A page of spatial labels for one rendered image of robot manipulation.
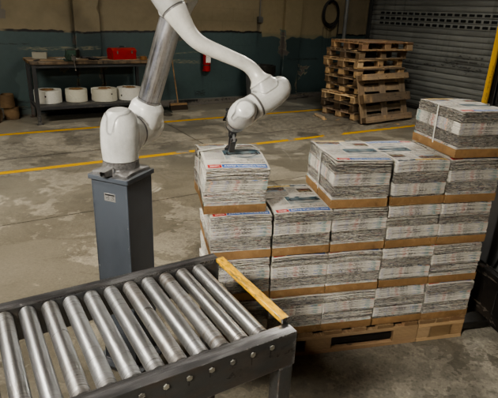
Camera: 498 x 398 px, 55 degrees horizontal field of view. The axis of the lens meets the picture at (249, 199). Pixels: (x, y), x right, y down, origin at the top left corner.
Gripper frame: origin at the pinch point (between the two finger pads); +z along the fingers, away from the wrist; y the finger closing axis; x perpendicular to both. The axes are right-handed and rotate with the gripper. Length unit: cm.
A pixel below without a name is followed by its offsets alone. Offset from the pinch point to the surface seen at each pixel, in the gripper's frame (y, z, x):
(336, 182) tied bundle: 26, -10, 48
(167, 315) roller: 72, -61, -34
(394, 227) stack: 48, 0, 81
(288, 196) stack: 29.0, 13.0, 31.9
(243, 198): 31.1, -6.7, 4.6
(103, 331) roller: 74, -66, -52
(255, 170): 20.1, -15.4, 8.7
